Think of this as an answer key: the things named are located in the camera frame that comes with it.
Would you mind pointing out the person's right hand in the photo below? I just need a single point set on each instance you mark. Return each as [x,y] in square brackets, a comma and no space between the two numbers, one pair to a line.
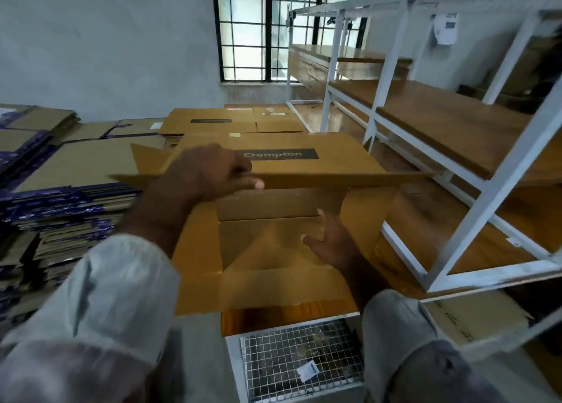
[332,245]

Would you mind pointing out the person's left hand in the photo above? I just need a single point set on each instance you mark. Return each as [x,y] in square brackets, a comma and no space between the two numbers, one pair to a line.
[211,174]

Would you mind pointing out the stack of brown boxes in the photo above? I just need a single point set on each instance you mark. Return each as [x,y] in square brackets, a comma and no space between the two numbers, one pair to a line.
[263,267]

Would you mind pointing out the stack of cardboard boxes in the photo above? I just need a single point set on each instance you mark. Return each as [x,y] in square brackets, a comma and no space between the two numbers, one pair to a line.
[31,122]
[70,166]

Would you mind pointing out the person's right forearm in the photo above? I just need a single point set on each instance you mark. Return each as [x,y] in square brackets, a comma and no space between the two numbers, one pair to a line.
[369,280]

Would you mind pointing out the person's light grey shirt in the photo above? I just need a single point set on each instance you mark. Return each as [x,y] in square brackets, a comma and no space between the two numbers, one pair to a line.
[88,328]

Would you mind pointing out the wooden table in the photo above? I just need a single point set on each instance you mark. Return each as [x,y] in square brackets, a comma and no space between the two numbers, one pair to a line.
[421,231]

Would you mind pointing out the crumpled tape scraps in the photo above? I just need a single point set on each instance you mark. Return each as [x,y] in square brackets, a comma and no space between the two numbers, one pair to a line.
[320,337]

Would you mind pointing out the white paper tag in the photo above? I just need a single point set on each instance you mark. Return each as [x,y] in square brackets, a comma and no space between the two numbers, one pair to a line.
[307,370]

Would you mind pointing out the black framed window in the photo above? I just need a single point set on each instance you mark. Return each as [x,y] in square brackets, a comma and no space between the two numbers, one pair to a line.
[268,25]

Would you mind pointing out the white metal shelf rack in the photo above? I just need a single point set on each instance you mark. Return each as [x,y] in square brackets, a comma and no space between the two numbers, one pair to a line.
[492,179]

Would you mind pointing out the white wall device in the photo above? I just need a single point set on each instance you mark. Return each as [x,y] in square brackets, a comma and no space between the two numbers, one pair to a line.
[446,29]

